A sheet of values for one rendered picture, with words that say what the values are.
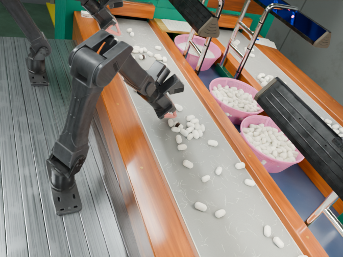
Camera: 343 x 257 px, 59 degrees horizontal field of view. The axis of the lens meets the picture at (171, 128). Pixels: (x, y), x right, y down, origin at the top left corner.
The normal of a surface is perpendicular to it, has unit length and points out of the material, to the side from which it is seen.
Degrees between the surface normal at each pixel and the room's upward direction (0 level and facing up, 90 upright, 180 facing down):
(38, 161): 0
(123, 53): 90
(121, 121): 0
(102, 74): 90
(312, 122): 58
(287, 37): 90
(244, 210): 0
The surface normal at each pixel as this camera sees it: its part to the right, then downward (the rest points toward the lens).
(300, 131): -0.63, -0.36
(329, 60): -0.88, 0.09
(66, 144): -0.49, 0.28
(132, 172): 0.25, -0.74
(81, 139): 0.82, 0.38
